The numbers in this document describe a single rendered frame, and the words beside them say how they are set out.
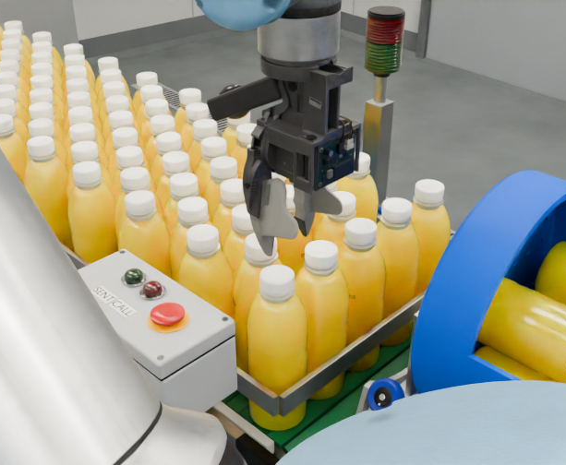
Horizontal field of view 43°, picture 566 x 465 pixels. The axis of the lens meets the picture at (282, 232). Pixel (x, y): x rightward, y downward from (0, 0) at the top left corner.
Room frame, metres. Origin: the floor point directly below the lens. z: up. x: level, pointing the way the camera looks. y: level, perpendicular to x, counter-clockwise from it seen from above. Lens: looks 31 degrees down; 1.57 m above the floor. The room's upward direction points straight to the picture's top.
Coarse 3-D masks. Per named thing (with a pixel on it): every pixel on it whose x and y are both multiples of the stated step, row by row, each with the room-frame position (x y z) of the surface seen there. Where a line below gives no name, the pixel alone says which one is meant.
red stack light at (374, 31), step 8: (368, 16) 1.22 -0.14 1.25; (368, 24) 1.21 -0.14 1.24; (376, 24) 1.20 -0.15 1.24; (384, 24) 1.19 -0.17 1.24; (392, 24) 1.19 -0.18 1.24; (400, 24) 1.20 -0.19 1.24; (368, 32) 1.21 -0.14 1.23; (376, 32) 1.20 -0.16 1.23; (384, 32) 1.19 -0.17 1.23; (392, 32) 1.19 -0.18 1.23; (400, 32) 1.20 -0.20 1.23; (368, 40) 1.21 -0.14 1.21; (376, 40) 1.20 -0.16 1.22; (384, 40) 1.19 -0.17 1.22; (392, 40) 1.19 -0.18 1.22; (400, 40) 1.20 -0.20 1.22
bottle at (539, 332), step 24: (504, 288) 0.59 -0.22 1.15; (528, 288) 0.59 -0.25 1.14; (504, 312) 0.56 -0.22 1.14; (528, 312) 0.56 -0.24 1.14; (552, 312) 0.55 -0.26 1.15; (480, 336) 0.57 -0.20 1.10; (504, 336) 0.55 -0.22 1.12; (528, 336) 0.54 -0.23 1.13; (552, 336) 0.53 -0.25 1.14; (528, 360) 0.53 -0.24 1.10; (552, 360) 0.52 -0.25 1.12
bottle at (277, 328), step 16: (256, 304) 0.66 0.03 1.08; (272, 304) 0.65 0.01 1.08; (288, 304) 0.65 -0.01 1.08; (256, 320) 0.64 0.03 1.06; (272, 320) 0.64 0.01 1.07; (288, 320) 0.64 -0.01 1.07; (304, 320) 0.65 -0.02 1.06; (256, 336) 0.64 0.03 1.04; (272, 336) 0.63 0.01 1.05; (288, 336) 0.63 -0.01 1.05; (304, 336) 0.65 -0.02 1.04; (256, 352) 0.64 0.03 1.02; (272, 352) 0.63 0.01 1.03; (288, 352) 0.63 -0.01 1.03; (304, 352) 0.65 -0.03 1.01; (256, 368) 0.64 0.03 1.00; (272, 368) 0.63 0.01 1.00; (288, 368) 0.63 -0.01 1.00; (304, 368) 0.65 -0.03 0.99; (272, 384) 0.63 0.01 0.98; (288, 384) 0.63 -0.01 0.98; (256, 416) 0.64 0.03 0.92; (272, 416) 0.63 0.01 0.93; (288, 416) 0.63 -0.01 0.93; (304, 416) 0.65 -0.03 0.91
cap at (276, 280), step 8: (264, 272) 0.67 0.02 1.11; (272, 272) 0.67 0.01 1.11; (280, 272) 0.67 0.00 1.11; (288, 272) 0.67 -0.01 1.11; (264, 280) 0.65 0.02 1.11; (272, 280) 0.65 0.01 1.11; (280, 280) 0.65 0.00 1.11; (288, 280) 0.65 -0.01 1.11; (264, 288) 0.65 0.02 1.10; (272, 288) 0.65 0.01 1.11; (280, 288) 0.65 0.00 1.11; (288, 288) 0.65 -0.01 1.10
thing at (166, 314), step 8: (160, 304) 0.61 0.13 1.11; (168, 304) 0.61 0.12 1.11; (176, 304) 0.61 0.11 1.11; (152, 312) 0.60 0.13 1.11; (160, 312) 0.60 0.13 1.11; (168, 312) 0.60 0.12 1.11; (176, 312) 0.60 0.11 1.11; (184, 312) 0.60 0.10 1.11; (152, 320) 0.59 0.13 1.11; (160, 320) 0.58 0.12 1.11; (168, 320) 0.58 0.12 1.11; (176, 320) 0.58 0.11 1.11
